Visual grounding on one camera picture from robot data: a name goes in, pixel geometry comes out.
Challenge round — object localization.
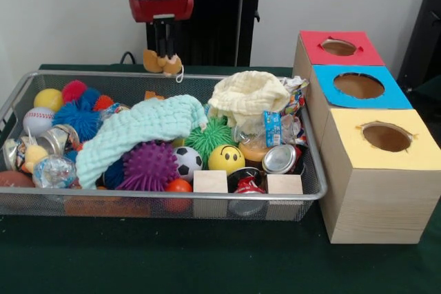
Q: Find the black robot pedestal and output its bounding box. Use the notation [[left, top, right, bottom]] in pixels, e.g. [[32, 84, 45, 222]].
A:
[[144, 0, 278, 67]]

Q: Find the green spiky ball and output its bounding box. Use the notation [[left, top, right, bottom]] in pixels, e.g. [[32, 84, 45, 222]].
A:
[[185, 117, 240, 164]]

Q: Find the metal mesh bin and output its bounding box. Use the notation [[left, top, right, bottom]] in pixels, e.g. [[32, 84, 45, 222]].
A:
[[0, 70, 328, 222]]

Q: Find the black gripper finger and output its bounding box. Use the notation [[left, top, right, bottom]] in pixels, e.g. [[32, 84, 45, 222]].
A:
[[154, 21, 166, 57], [165, 21, 175, 57]]

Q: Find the small soccer ball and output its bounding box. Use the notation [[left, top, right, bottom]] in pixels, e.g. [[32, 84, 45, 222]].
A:
[[172, 146, 203, 182]]

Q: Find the dark green table cloth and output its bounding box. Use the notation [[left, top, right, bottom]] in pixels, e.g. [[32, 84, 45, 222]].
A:
[[0, 63, 441, 294]]

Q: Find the brown plush toy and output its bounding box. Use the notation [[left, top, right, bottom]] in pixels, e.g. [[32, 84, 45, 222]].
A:
[[143, 48, 185, 83]]

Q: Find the purple spiky ball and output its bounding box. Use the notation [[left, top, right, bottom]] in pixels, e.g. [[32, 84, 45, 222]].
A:
[[116, 140, 180, 192]]

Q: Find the blue puffer ball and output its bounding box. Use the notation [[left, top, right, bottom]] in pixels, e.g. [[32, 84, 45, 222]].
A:
[[52, 98, 101, 143]]

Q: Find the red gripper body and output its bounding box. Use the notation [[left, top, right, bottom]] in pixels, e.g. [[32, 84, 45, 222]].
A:
[[129, 0, 195, 23]]

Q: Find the green cloth side table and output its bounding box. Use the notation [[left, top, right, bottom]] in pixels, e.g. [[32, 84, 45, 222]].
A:
[[411, 75, 441, 109]]

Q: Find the mint green cloth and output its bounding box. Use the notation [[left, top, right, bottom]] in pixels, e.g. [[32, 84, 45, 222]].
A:
[[74, 94, 209, 191]]

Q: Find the white baseball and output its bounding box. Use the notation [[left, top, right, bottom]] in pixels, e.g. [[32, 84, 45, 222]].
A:
[[22, 107, 56, 137]]

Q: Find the yellow smiley ball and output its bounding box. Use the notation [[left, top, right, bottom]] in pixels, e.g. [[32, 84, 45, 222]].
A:
[[207, 144, 246, 175]]

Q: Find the black upright panel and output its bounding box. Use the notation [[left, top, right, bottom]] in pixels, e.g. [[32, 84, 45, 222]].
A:
[[396, 0, 441, 85]]

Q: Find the cream yellow cloth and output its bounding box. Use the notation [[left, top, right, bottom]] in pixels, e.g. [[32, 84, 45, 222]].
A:
[[206, 70, 289, 126]]

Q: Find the plain wooden cube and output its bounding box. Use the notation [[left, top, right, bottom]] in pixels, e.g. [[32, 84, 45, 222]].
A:
[[192, 170, 229, 219], [266, 174, 304, 221]]

